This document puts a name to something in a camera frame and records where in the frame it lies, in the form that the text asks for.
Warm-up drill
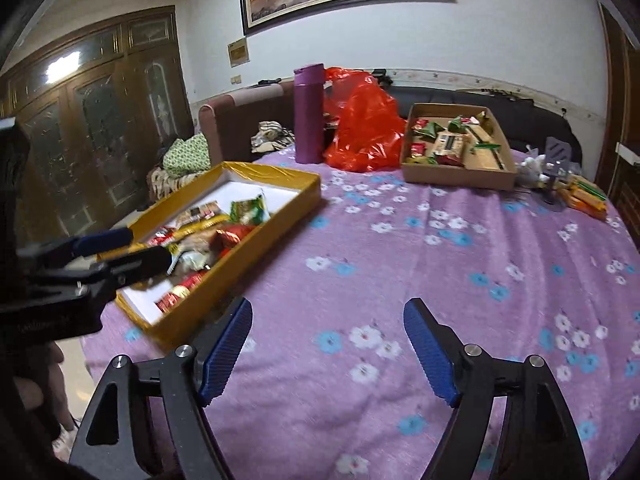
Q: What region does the red black snack packet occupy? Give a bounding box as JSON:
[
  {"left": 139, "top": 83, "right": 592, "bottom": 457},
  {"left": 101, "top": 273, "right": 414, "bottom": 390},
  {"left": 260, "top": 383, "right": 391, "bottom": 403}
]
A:
[{"left": 144, "top": 227, "right": 182, "bottom": 249}]

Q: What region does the cardboard box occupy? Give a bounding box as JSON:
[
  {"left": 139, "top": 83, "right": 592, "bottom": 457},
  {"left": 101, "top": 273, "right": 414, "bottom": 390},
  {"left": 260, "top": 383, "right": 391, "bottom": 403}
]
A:
[{"left": 401, "top": 103, "right": 518, "bottom": 192}]

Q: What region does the white plush toy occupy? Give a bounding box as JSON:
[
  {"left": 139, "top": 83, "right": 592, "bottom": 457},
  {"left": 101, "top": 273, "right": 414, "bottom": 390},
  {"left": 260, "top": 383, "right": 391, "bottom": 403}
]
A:
[{"left": 516, "top": 152, "right": 551, "bottom": 189}]

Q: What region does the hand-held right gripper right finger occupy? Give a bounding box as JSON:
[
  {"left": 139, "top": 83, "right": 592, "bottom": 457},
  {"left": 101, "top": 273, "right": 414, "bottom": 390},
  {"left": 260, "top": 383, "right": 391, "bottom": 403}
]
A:
[{"left": 402, "top": 297, "right": 591, "bottom": 480}]

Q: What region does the dark wooden door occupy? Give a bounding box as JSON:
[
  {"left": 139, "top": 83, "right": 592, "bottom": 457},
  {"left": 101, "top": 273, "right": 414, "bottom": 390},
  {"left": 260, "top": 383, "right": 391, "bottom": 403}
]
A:
[{"left": 597, "top": 0, "right": 640, "bottom": 252}]

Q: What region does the white shoe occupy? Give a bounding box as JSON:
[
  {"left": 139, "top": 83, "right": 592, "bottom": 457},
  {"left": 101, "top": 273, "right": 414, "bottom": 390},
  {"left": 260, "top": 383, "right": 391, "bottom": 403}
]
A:
[{"left": 50, "top": 421, "right": 84, "bottom": 462}]

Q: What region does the patterned blanket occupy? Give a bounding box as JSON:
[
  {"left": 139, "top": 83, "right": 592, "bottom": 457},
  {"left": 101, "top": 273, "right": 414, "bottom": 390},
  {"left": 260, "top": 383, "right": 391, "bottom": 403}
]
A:
[{"left": 147, "top": 165, "right": 202, "bottom": 202}]

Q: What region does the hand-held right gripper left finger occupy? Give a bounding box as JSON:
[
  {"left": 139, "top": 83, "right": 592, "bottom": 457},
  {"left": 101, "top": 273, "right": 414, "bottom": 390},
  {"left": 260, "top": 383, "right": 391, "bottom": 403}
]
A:
[{"left": 67, "top": 297, "right": 253, "bottom": 480}]

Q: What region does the white small snack packet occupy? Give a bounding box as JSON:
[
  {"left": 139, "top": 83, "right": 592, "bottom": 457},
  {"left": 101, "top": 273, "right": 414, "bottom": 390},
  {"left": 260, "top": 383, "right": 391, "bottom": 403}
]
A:
[{"left": 167, "top": 240, "right": 221, "bottom": 279}]

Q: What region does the pile of assorted snack packets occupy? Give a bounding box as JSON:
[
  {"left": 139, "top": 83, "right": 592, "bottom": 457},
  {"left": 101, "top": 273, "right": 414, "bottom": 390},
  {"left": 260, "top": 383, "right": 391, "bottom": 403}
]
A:
[{"left": 407, "top": 112, "right": 503, "bottom": 167}]

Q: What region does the black sofa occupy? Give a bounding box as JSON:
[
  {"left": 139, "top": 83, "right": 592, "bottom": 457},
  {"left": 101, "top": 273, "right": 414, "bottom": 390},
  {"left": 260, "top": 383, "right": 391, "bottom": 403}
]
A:
[{"left": 385, "top": 85, "right": 584, "bottom": 167}]

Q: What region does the person's leg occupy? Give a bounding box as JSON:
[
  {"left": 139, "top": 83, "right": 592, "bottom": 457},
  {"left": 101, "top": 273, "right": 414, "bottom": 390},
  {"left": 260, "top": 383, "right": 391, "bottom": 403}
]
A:
[{"left": 50, "top": 341, "right": 77, "bottom": 433}]

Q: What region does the green patterned cloth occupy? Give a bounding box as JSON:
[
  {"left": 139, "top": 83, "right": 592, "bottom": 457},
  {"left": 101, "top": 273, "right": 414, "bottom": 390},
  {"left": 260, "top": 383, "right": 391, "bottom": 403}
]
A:
[{"left": 162, "top": 133, "right": 211, "bottom": 179}]

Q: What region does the brown armchair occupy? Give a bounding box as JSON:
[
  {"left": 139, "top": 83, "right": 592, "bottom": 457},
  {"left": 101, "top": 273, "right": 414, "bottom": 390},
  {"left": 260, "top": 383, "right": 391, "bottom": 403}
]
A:
[{"left": 198, "top": 80, "right": 297, "bottom": 164}]

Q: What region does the purple floral tablecloth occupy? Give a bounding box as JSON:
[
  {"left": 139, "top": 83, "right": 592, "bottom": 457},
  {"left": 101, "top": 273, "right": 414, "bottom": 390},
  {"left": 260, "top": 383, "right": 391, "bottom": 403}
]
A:
[{"left": 82, "top": 147, "right": 640, "bottom": 480}]

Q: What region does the purple bottle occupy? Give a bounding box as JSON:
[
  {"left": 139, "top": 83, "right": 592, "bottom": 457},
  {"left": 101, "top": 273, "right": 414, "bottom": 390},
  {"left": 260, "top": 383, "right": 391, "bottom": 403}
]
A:
[{"left": 293, "top": 63, "right": 326, "bottom": 165}]

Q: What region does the red snack packet gold print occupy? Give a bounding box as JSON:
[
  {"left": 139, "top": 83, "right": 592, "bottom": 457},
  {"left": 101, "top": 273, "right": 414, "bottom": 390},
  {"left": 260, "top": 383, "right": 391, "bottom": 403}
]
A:
[{"left": 214, "top": 224, "right": 257, "bottom": 252}]

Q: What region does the stack of orange packets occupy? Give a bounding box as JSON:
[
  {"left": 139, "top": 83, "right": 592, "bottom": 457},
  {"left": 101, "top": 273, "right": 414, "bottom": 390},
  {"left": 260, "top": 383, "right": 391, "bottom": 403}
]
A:
[{"left": 559, "top": 174, "right": 609, "bottom": 222}]

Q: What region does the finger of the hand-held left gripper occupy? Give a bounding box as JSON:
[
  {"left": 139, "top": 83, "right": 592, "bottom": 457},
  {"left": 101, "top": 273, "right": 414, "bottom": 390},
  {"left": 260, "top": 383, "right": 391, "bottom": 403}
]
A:
[
  {"left": 32, "top": 246, "right": 174, "bottom": 307},
  {"left": 17, "top": 226, "right": 135, "bottom": 270}
]

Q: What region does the grey phone stand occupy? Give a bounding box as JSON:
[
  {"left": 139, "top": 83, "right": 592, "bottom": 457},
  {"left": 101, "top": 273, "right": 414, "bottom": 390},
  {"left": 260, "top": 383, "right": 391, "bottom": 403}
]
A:
[{"left": 542, "top": 136, "right": 574, "bottom": 207}]

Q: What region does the dark red long snack packet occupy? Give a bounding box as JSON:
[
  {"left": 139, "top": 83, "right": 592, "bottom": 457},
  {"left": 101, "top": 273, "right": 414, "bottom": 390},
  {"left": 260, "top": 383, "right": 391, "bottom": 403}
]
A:
[{"left": 154, "top": 269, "right": 209, "bottom": 317}]

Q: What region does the yellow box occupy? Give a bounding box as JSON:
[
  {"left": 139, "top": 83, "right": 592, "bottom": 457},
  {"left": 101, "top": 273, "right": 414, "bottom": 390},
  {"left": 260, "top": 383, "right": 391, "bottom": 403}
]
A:
[{"left": 96, "top": 161, "right": 322, "bottom": 352}]

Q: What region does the yellow wall plaque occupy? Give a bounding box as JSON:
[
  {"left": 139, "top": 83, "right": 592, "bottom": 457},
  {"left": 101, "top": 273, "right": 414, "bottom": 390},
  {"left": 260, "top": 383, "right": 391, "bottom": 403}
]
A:
[{"left": 227, "top": 37, "right": 250, "bottom": 69}]

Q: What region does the wooden cabinet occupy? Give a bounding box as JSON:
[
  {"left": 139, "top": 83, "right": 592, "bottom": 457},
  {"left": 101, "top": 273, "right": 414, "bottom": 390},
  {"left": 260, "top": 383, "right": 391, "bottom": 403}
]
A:
[{"left": 0, "top": 5, "right": 194, "bottom": 241}]

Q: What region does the red plastic bag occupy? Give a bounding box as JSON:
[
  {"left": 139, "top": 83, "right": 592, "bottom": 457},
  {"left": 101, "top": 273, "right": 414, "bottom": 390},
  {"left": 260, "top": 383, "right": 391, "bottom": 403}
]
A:
[{"left": 322, "top": 66, "right": 409, "bottom": 174}]

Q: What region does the striped cloth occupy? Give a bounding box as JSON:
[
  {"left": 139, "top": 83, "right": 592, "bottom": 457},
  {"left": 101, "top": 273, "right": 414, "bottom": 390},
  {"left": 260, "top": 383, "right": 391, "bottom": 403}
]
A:
[{"left": 249, "top": 120, "right": 296, "bottom": 154}]

